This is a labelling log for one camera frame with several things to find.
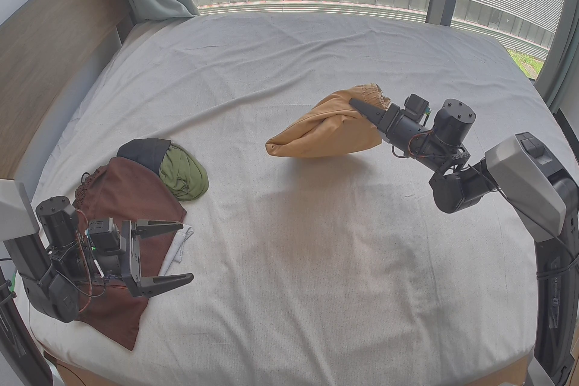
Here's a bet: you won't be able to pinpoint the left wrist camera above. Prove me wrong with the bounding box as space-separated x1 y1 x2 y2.
86 218 119 254

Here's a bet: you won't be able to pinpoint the brown shorts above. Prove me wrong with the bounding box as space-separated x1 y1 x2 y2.
72 157 189 352

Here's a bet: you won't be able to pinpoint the black garment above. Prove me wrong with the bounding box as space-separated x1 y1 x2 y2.
117 138 175 177

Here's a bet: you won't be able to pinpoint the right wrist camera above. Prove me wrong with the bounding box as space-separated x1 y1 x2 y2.
404 94 431 118

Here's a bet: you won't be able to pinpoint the tan shorts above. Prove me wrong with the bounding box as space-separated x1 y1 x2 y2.
265 83 394 159

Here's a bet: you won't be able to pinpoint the bed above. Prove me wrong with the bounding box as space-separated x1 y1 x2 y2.
0 0 579 386

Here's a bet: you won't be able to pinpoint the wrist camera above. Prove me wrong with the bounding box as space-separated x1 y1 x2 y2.
86 218 119 254
404 94 431 118

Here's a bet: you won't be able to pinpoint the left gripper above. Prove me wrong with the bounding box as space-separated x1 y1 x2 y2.
92 219 195 299

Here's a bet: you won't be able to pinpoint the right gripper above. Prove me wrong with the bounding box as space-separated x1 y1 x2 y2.
378 104 431 150

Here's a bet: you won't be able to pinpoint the green garment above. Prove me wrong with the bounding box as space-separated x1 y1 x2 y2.
159 144 210 203

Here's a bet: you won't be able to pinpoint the white garment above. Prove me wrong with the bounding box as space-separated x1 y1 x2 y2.
160 226 195 282

